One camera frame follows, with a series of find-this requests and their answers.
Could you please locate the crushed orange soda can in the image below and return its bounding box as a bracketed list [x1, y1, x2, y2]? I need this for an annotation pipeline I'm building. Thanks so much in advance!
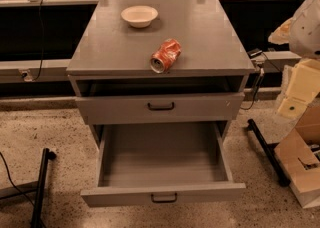
[150, 39, 182, 74]

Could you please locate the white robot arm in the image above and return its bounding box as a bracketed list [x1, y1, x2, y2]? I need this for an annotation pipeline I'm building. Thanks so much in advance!
[268, 0, 320, 119]

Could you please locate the grey drawer cabinet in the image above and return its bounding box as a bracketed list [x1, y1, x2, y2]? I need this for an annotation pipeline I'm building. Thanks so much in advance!
[67, 0, 253, 140]

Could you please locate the open grey lower drawer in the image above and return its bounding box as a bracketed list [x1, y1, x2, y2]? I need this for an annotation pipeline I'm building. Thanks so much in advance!
[81, 122, 246, 207]

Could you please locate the white paper bowl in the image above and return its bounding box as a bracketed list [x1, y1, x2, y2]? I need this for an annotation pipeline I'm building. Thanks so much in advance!
[121, 6, 158, 28]

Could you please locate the brown cardboard box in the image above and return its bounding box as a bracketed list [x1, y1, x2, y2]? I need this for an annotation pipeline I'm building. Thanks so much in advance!
[275, 106, 320, 208]

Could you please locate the black stand leg left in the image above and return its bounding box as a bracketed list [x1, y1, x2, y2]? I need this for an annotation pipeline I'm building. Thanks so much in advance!
[31, 148, 56, 228]

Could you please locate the black upper drawer handle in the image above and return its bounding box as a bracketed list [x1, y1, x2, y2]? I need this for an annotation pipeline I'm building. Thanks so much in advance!
[147, 102, 175, 111]

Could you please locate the black drawer handle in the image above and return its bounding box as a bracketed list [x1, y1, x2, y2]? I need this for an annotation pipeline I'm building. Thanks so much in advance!
[150, 193, 178, 204]
[147, 102, 175, 111]

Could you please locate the black lower drawer handle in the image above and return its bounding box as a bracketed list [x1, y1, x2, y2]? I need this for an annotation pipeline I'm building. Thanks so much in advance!
[150, 193, 178, 204]

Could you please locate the black adapter with cable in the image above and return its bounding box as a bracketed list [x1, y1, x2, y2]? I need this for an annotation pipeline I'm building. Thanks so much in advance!
[241, 48, 281, 111]

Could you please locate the wall power outlet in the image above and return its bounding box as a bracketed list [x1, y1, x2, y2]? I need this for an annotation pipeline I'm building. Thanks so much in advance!
[19, 69, 33, 82]

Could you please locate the black hanging power cable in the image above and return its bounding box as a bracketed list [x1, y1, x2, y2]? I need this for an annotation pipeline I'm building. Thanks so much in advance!
[32, 0, 55, 82]

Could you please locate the black cable on floor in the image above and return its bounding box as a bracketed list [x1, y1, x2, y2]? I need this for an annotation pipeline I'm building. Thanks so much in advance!
[0, 151, 47, 228]

